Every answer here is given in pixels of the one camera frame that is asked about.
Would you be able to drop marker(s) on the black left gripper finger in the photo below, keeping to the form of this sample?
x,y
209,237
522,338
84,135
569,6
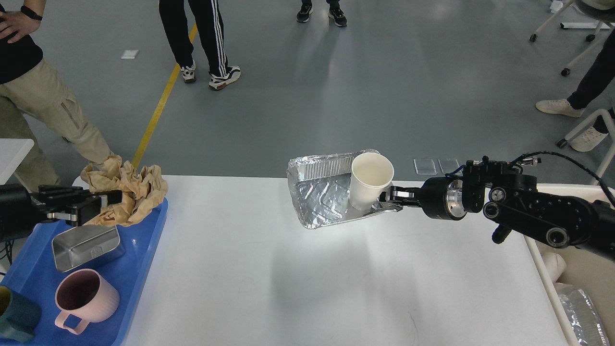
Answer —
x,y
75,199
77,214

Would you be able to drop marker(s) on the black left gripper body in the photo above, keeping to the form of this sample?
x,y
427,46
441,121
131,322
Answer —
x,y
18,215

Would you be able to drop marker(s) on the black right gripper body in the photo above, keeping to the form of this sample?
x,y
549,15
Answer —
x,y
442,199

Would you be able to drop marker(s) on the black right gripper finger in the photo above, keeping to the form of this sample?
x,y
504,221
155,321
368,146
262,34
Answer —
x,y
403,196

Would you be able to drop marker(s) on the square stainless steel tray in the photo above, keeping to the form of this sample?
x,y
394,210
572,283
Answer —
x,y
86,247

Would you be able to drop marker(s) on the cream paper cup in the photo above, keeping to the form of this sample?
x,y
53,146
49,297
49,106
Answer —
x,y
371,173

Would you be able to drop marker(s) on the brown paper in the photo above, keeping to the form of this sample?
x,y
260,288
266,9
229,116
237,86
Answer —
x,y
141,191

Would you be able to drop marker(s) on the pink mug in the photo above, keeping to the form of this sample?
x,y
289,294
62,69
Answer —
x,y
84,296

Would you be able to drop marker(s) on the aluminium foil tray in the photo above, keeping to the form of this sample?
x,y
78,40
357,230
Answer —
x,y
319,189

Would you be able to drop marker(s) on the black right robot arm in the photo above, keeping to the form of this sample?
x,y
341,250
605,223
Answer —
x,y
505,195

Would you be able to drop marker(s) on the clear floor plate right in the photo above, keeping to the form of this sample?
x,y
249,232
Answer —
x,y
448,165

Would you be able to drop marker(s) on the clear floor plate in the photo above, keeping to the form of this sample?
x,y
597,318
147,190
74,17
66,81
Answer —
x,y
448,165
425,166

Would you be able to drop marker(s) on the clear floor plate left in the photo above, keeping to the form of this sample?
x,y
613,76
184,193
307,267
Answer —
x,y
425,166

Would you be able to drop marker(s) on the white side table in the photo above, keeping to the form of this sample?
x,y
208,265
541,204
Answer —
x,y
12,152

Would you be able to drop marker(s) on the blue plastic tray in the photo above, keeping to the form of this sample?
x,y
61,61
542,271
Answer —
x,y
33,275

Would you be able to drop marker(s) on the teal cup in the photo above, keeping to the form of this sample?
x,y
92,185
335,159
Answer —
x,y
19,316

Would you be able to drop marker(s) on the person in beige trousers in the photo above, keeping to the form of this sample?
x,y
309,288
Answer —
x,y
30,85

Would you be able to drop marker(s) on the white cup inside bin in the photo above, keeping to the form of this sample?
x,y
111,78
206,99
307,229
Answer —
x,y
555,265

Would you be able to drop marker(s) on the beige plastic bin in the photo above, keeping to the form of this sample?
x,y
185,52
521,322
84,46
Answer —
x,y
594,274

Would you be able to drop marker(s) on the white chair leg right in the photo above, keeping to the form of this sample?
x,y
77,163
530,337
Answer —
x,y
584,139

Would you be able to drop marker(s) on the foil tray inside bin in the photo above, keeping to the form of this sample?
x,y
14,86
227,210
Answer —
x,y
582,315

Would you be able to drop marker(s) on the person in dark trousers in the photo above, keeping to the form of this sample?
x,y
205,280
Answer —
x,y
593,83

